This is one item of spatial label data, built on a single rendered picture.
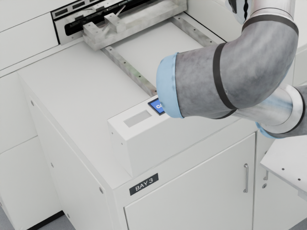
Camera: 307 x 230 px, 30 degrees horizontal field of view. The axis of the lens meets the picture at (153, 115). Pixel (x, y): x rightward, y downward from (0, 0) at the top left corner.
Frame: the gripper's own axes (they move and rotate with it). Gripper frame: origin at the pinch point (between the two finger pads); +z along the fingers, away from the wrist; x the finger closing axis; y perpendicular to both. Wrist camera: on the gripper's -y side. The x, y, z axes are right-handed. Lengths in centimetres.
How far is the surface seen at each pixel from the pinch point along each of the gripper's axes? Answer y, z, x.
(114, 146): 3.5, 22.6, 39.9
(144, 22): 47, 23, 3
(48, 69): 52, 28, 37
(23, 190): 59, 81, 58
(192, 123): -3.9, 20.8, 20.3
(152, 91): 18.3, 25.6, 18.9
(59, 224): 59, 110, 49
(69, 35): 57, 23, 26
